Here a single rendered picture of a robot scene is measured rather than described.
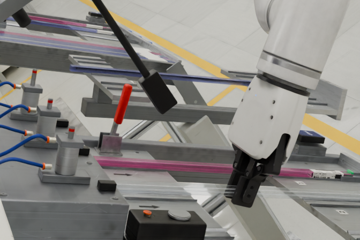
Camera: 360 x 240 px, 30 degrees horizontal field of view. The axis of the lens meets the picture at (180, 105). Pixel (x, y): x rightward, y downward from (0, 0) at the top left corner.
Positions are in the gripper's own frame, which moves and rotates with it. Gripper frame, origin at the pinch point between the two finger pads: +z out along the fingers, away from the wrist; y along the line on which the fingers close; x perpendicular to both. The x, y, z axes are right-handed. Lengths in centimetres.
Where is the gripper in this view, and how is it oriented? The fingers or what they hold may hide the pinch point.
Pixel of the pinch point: (242, 188)
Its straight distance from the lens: 92.9
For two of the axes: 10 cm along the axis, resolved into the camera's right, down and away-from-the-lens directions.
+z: -3.4, 9.3, 1.4
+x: 8.6, 2.5, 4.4
